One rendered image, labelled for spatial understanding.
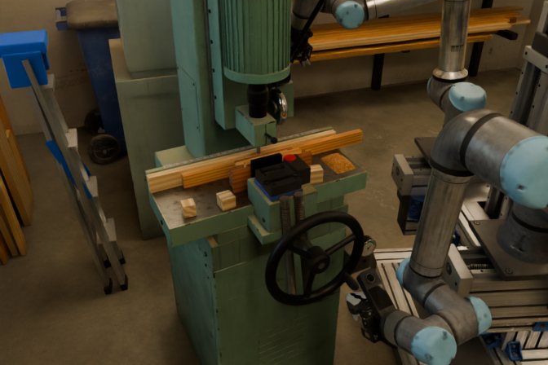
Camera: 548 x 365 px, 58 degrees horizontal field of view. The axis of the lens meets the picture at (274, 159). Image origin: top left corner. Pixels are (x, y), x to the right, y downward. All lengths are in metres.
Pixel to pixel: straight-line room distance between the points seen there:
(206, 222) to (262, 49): 0.46
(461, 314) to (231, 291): 0.66
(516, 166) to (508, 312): 0.71
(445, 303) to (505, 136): 0.41
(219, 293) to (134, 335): 0.84
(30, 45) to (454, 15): 1.41
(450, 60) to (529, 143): 0.93
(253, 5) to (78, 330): 1.61
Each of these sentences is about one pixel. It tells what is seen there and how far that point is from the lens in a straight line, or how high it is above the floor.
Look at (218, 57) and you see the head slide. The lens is 1.39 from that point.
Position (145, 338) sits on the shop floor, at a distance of 2.23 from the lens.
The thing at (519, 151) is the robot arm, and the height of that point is 1.28.
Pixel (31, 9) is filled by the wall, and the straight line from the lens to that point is 3.67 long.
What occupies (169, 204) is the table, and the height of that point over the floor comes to 0.90.
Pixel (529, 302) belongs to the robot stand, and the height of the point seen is 0.67.
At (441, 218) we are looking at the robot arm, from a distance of 1.07.
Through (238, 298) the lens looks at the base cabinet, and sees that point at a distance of 1.51.
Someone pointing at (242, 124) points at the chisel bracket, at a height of 1.04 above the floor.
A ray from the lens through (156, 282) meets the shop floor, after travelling 2.44.
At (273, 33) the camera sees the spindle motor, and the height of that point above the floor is 1.32.
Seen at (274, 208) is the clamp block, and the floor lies 0.95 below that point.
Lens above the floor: 1.67
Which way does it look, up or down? 31 degrees down
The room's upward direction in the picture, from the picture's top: straight up
